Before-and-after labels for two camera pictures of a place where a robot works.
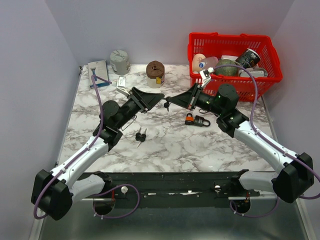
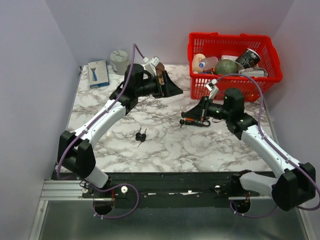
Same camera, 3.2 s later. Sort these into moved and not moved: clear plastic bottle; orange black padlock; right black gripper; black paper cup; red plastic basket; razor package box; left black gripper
Moved: left black gripper; right black gripper
Not moved: black paper cup; orange black padlock; clear plastic bottle; red plastic basket; razor package box
